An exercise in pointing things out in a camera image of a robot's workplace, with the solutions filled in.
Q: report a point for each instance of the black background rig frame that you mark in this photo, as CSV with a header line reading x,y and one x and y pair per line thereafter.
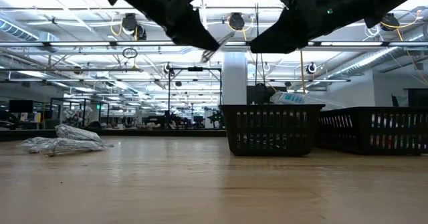
x,y
220,90

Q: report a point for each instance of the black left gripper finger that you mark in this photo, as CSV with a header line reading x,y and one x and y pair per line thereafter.
x,y
190,30

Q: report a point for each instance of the black computer monitor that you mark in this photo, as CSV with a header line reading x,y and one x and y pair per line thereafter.
x,y
20,106
418,98
261,95

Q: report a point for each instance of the white building column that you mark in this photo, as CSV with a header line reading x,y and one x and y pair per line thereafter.
x,y
234,83

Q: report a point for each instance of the clear toothbrush packet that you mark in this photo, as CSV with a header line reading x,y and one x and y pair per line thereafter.
x,y
289,98

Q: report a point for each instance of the long ceiling light bar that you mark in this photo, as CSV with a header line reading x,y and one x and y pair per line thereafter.
x,y
83,43

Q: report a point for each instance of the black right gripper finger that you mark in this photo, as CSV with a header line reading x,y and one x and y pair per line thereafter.
x,y
287,33

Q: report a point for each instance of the silver ventilation duct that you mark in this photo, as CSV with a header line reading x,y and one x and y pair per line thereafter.
x,y
368,61
16,30

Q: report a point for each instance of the black background robot arm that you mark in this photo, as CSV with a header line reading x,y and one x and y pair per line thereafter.
x,y
216,118

